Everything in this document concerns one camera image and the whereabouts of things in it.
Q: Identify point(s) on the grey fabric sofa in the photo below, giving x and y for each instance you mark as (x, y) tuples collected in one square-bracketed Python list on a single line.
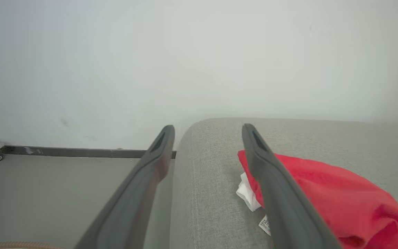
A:
[(212, 173)]

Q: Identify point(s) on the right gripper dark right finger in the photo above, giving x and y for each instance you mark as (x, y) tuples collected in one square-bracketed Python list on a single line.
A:
[(285, 207)]

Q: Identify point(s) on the black wall baseboard strip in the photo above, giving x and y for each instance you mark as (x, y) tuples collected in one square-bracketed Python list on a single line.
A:
[(81, 152)]

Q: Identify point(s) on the red garment with white trim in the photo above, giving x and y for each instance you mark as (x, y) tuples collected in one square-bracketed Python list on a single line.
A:
[(340, 193)]

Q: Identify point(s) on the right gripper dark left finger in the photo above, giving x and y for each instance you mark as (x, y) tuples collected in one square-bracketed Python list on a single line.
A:
[(130, 207)]

